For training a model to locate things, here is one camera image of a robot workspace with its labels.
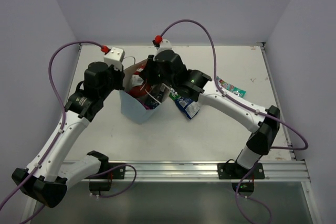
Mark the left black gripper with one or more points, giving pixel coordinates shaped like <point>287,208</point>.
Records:
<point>118,76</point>

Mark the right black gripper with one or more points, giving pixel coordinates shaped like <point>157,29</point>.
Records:
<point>147,74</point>

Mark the red snack mix bag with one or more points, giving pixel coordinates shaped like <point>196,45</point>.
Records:
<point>139,87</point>

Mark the yellow green Fox's candy bag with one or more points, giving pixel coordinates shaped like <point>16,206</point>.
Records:
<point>173,94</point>

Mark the light blue paper bag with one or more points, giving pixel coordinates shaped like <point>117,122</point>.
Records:
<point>133,108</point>

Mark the blue white snack bag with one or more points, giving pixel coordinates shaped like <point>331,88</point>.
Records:
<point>188,107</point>

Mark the green mint candy bag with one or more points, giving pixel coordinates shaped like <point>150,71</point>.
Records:
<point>233,89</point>

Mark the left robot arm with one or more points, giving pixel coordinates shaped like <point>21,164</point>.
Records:
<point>43,179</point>

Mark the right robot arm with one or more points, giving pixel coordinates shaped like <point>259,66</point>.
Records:
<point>261,122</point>

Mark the dark blue snack bar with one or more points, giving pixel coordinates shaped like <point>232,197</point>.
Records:
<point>153,100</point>

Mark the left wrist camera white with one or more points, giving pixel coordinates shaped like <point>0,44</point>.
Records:
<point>115,58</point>

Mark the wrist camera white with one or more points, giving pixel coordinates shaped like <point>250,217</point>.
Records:
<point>115,58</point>
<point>161,44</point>

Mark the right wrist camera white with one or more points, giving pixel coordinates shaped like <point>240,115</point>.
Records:
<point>161,44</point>

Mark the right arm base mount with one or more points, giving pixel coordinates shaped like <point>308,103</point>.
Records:
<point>246,179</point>

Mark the aluminium front rail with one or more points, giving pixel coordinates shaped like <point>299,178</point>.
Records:
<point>277,171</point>

